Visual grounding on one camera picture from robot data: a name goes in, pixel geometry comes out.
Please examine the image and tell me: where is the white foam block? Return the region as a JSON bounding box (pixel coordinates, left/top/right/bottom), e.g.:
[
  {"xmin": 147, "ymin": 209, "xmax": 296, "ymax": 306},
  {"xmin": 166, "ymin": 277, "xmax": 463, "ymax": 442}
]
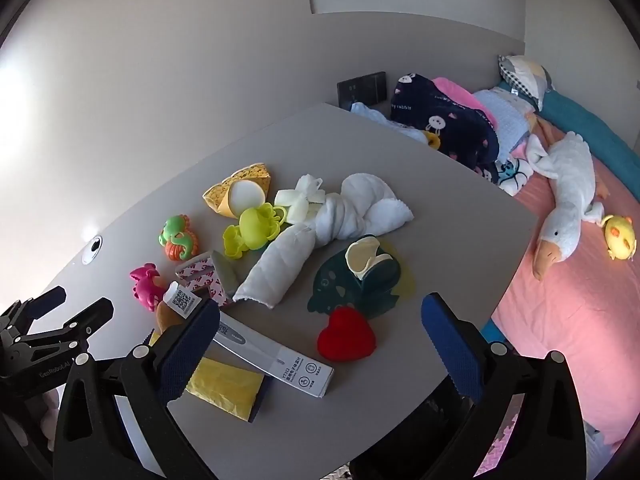
[{"xmin": 284, "ymin": 199, "xmax": 312, "ymax": 224}]

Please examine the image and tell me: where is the teal pillow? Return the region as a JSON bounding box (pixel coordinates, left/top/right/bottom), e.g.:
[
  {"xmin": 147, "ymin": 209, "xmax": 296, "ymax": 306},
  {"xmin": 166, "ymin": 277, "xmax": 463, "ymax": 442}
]
[{"xmin": 540, "ymin": 91, "xmax": 640, "ymax": 186}]

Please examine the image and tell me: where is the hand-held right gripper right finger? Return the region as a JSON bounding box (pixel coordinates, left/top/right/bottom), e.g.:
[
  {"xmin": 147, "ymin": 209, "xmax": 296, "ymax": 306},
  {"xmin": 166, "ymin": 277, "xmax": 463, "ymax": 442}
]
[{"xmin": 421, "ymin": 292, "xmax": 588, "ymax": 480}]

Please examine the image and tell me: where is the yellow-green frog toy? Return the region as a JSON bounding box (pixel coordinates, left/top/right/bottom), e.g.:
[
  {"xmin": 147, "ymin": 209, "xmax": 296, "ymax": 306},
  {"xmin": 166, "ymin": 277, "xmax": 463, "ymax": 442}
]
[{"xmin": 222, "ymin": 202, "xmax": 290, "ymax": 260}]

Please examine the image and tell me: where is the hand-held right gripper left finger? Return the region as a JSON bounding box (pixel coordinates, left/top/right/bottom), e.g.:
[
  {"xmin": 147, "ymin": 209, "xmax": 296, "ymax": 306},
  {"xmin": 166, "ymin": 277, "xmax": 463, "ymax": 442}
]
[{"xmin": 52, "ymin": 299, "xmax": 221, "ymax": 480}]

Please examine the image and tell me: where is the white plush towel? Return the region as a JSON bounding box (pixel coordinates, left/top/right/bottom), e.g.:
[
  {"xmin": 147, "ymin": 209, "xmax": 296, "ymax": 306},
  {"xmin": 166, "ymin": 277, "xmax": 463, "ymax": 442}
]
[{"xmin": 233, "ymin": 172, "xmax": 415, "ymax": 310}]

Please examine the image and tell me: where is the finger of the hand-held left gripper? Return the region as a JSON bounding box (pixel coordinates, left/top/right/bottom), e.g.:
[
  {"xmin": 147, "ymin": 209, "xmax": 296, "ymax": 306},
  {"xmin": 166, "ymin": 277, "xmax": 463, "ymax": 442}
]
[
  {"xmin": 0, "ymin": 286, "xmax": 68, "ymax": 333},
  {"xmin": 15, "ymin": 297, "xmax": 115, "ymax": 357}
]

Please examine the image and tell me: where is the yellow chick plush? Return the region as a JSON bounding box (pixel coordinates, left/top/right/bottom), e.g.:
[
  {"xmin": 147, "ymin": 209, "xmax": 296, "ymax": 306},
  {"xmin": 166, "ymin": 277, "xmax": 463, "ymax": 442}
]
[{"xmin": 601, "ymin": 214, "xmax": 637, "ymax": 262}]

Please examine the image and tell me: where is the black wall switch panel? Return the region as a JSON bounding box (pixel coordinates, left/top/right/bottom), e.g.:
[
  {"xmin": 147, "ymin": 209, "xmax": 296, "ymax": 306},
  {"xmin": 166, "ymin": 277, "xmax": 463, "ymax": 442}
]
[{"xmin": 337, "ymin": 71, "xmax": 387, "ymax": 111}]

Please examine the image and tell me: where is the pink plastic toy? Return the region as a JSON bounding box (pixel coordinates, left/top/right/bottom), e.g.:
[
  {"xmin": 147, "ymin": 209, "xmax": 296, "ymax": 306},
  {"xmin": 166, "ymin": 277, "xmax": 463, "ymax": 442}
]
[{"xmin": 130, "ymin": 263, "xmax": 168, "ymax": 311}]

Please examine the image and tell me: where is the white cartoon print cloth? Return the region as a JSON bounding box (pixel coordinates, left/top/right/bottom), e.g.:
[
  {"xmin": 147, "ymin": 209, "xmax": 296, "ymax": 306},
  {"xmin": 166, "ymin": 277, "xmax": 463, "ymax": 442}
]
[{"xmin": 492, "ymin": 157, "xmax": 533, "ymax": 197}]

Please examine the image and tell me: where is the long white cardboard box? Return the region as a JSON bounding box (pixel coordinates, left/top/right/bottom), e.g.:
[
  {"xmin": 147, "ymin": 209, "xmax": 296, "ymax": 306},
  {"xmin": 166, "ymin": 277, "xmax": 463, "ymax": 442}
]
[{"xmin": 212, "ymin": 312, "xmax": 335, "ymax": 401}]

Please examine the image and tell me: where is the grey cardboard piece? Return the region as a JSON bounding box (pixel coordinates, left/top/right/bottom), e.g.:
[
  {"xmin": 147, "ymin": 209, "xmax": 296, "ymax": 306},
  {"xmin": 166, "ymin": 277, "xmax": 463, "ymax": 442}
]
[{"xmin": 211, "ymin": 250, "xmax": 247, "ymax": 297}]

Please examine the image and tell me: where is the brown rounded item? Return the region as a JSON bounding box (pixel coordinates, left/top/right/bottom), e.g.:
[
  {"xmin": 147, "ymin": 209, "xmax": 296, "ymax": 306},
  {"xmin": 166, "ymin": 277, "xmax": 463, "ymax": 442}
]
[{"xmin": 156, "ymin": 302, "xmax": 176, "ymax": 335}]

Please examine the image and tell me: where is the white goose plush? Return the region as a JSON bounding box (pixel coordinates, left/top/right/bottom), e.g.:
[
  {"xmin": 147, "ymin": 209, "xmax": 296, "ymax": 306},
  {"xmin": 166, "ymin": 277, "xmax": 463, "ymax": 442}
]
[{"xmin": 526, "ymin": 131, "xmax": 608, "ymax": 281}]

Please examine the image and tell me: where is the yellow paper bag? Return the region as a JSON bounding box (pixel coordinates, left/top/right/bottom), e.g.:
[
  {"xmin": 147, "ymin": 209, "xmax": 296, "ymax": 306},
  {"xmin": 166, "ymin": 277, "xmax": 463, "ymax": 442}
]
[{"xmin": 185, "ymin": 357, "xmax": 267, "ymax": 422}]

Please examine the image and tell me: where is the navy rabbit print blanket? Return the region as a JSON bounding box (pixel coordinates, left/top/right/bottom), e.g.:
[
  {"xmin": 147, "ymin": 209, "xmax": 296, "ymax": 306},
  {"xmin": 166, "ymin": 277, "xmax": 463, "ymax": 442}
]
[{"xmin": 390, "ymin": 74, "xmax": 501, "ymax": 181}]

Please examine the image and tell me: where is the red heart-shaped box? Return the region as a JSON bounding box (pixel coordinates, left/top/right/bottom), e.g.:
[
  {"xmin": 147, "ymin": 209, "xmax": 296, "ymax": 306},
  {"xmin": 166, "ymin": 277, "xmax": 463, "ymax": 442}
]
[{"xmin": 317, "ymin": 306, "xmax": 377, "ymax": 362}]

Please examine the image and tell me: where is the pink fleece blanket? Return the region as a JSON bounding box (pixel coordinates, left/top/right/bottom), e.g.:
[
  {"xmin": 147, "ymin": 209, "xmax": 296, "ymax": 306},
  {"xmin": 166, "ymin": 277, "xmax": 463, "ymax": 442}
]
[{"xmin": 432, "ymin": 77, "xmax": 498, "ymax": 128}]

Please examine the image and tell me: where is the light blue cloth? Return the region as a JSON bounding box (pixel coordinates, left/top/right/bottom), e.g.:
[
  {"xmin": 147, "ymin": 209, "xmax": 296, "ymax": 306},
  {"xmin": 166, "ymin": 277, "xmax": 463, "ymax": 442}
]
[{"xmin": 350, "ymin": 102, "xmax": 426, "ymax": 143}]

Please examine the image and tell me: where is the green and orange seahorse toy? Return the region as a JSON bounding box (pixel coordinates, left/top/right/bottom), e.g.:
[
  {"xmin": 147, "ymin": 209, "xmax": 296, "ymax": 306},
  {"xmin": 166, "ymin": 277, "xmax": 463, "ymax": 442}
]
[{"xmin": 159, "ymin": 215, "xmax": 202, "ymax": 262}]

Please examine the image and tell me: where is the bed with pink sheet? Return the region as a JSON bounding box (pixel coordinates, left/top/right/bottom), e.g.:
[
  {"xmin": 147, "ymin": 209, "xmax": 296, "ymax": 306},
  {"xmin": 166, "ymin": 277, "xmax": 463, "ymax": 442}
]
[{"xmin": 487, "ymin": 120, "xmax": 640, "ymax": 448}]

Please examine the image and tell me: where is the light blue dotted blanket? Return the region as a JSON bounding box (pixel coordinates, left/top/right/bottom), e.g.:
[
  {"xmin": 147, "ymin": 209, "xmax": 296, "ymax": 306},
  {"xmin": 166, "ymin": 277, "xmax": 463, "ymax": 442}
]
[{"xmin": 472, "ymin": 87, "xmax": 533, "ymax": 157}]

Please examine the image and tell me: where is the checked patchwork pillow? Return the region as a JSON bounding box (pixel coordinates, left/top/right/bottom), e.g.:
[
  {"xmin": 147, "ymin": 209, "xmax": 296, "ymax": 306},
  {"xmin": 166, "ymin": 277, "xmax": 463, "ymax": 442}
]
[{"xmin": 498, "ymin": 55, "xmax": 556, "ymax": 111}]

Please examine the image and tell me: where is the pink patterned small box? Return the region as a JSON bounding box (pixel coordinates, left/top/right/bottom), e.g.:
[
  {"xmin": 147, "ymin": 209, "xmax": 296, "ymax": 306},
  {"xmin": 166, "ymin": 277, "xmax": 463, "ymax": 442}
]
[{"xmin": 175, "ymin": 255, "xmax": 233, "ymax": 307}]

